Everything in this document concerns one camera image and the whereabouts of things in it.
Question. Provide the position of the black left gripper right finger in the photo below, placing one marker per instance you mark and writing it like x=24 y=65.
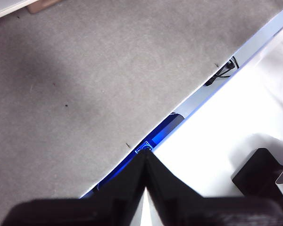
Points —
x=202 y=212

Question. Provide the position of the white toaster oven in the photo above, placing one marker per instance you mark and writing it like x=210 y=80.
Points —
x=226 y=141

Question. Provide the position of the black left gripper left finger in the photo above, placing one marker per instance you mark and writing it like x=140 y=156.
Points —
x=85 y=212

